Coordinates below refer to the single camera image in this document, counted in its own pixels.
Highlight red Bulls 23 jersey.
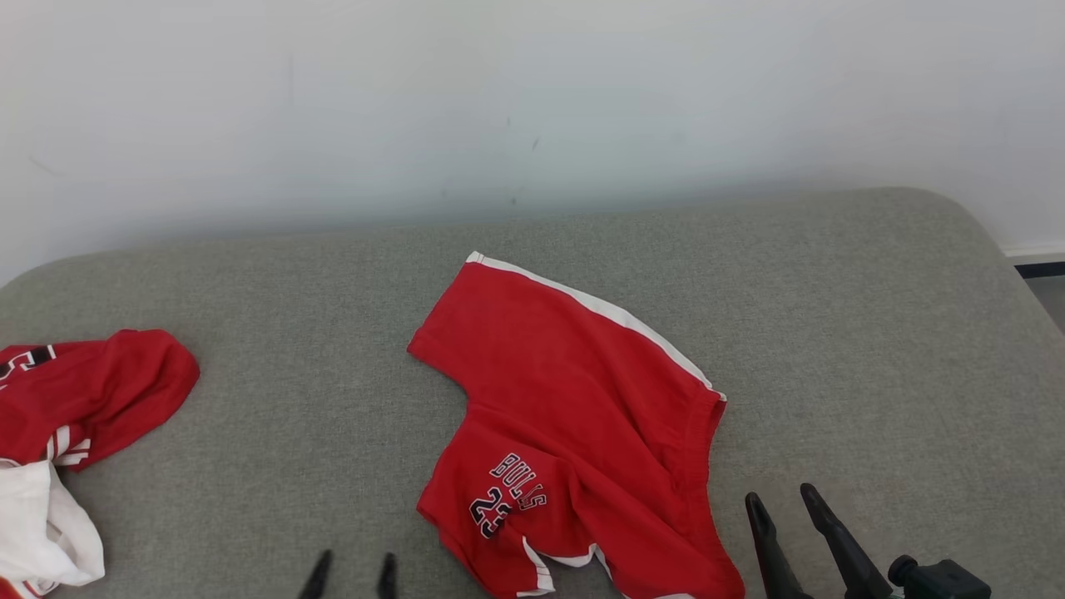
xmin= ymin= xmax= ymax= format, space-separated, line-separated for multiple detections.
xmin=0 ymin=329 xmax=201 ymax=599

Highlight white and black skirting board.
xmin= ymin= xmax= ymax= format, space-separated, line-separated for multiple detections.
xmin=1001 ymin=244 xmax=1065 ymax=280

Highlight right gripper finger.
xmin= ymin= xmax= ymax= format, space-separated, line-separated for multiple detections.
xmin=745 ymin=493 xmax=812 ymax=599
xmin=800 ymin=483 xmax=896 ymax=599

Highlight red shorts with white stripe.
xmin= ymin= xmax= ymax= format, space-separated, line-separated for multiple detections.
xmin=407 ymin=251 xmax=746 ymax=599

